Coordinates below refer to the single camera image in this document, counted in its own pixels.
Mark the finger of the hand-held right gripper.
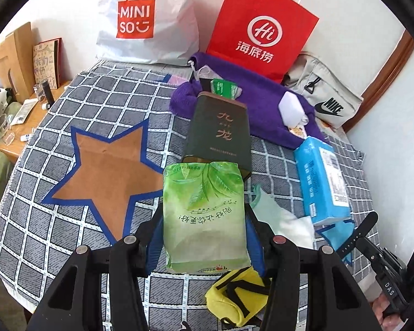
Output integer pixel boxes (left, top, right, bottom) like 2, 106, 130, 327
334, 210, 381, 255
315, 218, 355, 267

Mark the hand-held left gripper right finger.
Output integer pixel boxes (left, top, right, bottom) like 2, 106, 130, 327
243, 203, 383, 331

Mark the yellow cloth with black straps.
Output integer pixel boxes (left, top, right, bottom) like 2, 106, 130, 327
205, 266, 273, 328

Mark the small green packet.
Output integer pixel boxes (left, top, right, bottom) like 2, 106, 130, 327
210, 79, 241, 100

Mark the small white tissue packet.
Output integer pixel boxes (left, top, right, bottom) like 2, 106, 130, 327
279, 91, 306, 126

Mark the blue tissue pack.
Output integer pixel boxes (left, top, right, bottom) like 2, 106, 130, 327
293, 136, 352, 228

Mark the illustrated brown book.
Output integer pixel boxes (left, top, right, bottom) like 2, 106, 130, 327
32, 37, 63, 91

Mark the clear glass cup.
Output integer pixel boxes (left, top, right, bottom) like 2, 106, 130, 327
0, 113, 14, 143

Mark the small patterned round item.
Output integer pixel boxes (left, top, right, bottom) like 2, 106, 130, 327
289, 123, 309, 141

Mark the light grey sling bag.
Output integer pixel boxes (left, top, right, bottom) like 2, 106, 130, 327
285, 53, 364, 131

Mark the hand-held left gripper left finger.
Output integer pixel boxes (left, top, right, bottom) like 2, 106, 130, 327
28, 207, 166, 331

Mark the dark green box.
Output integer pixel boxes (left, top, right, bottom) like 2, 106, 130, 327
181, 91, 252, 181

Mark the white and green plastic bag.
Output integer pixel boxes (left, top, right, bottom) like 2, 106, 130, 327
251, 184, 314, 249

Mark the white tube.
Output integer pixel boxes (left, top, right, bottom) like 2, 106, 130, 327
10, 97, 39, 125

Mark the white plastic shopping bag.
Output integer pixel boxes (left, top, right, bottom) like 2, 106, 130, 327
96, 0, 202, 67

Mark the grey plaid star blanket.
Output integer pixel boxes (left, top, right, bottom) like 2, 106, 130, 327
0, 58, 376, 331

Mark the clear plastic packet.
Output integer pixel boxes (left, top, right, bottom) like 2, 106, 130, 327
188, 60, 213, 83

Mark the wooden chair back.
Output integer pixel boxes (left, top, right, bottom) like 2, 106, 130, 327
0, 22, 36, 101

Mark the red paper bag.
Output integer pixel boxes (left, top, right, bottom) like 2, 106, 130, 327
206, 0, 320, 84

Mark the wooden nightstand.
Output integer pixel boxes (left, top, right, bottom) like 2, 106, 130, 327
0, 79, 73, 162

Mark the person's right hand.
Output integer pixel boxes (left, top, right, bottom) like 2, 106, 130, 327
372, 299, 402, 331

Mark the wooden door frame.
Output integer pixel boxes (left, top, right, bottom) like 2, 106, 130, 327
345, 29, 414, 133

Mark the purple towel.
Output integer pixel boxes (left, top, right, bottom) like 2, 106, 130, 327
169, 52, 327, 150

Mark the green tissue pack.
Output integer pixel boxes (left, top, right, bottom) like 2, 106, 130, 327
162, 161, 252, 274

